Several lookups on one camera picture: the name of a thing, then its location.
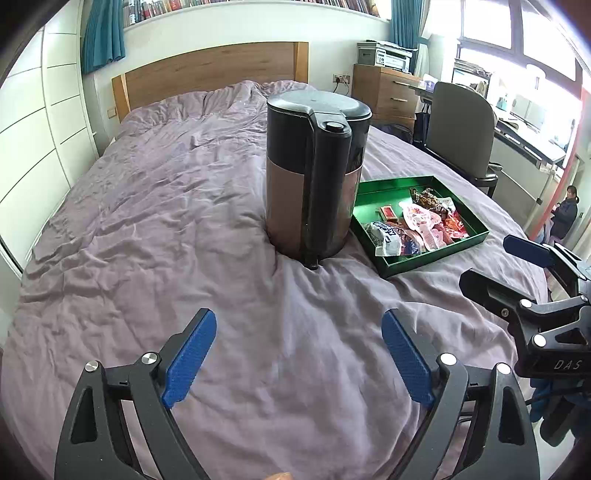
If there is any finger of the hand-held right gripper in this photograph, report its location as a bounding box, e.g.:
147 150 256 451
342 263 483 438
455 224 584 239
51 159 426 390
459 269 591 334
503 234 591 282

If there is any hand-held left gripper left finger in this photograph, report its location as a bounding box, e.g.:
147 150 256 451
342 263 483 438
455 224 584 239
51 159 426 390
54 308 218 480

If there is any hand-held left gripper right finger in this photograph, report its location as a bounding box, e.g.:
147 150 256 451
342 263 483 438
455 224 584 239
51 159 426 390
381 308 541 480

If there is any red and orange snack pouch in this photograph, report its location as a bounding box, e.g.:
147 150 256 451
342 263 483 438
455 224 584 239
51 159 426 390
438 210 469 241

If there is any green tray box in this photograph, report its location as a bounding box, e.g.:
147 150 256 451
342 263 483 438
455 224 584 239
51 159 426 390
349 174 490 279

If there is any pink flower-shaped snack packet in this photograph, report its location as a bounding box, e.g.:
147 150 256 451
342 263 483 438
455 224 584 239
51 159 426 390
403 203 451 252

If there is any brown snack bag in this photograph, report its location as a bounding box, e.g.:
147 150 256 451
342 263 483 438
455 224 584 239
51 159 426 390
409 187 458 217

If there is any blue and white cookie bag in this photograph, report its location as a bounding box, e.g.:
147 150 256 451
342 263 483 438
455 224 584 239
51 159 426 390
363 220 419 257

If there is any blue cloth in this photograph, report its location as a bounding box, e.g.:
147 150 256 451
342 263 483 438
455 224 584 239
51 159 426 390
530 382 571 422

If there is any white desk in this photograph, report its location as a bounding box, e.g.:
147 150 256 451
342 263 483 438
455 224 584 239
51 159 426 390
494 115 568 204

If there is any grey office chair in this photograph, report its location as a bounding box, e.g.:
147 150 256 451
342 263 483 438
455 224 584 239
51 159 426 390
422 80 503 197

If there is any purple blanket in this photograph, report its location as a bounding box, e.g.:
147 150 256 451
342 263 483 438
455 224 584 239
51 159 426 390
0 79 550 480

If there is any dark bag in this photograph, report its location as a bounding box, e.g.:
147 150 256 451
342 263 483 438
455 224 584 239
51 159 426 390
412 111 432 148

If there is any black and brown kettle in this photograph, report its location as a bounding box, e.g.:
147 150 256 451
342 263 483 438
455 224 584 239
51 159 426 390
265 90 373 271

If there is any wooden dresser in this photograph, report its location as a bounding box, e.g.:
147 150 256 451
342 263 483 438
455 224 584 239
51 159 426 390
352 64 423 123

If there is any window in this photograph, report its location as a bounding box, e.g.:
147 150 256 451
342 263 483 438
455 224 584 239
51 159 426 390
457 0 583 125

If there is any grey printer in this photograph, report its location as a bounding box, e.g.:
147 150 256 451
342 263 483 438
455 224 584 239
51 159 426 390
357 41 419 72

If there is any teal curtain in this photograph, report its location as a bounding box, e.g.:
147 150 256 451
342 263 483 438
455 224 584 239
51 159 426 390
389 0 428 49
82 0 126 75

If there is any white wardrobe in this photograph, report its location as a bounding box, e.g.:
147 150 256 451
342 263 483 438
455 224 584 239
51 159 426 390
0 18 100 259

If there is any wooden headboard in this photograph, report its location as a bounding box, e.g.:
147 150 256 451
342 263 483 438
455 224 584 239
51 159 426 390
112 41 309 123

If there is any row of books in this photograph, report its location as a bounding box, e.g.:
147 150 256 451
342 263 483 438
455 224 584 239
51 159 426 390
122 0 384 26

